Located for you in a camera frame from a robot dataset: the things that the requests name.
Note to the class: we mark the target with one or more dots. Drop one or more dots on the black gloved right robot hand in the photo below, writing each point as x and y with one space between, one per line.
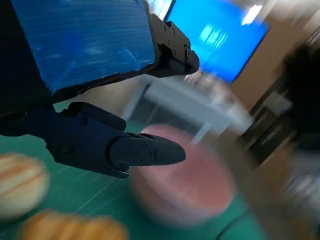
305 95

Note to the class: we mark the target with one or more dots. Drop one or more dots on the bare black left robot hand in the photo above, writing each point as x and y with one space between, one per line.
87 42

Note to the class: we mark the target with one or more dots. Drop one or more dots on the pink bowl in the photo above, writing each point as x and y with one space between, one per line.
187 187

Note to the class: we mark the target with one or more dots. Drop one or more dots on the pale round toy bread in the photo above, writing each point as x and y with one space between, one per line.
20 185

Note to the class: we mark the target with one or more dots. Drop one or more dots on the orange long toy bread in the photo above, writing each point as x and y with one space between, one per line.
75 228

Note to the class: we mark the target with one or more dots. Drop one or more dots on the blue monitor screen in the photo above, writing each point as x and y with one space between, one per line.
225 37

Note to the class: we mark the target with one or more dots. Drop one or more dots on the large white grille cabinet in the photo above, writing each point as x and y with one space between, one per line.
200 105

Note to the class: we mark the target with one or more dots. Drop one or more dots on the green cutting mat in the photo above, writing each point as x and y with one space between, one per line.
87 190

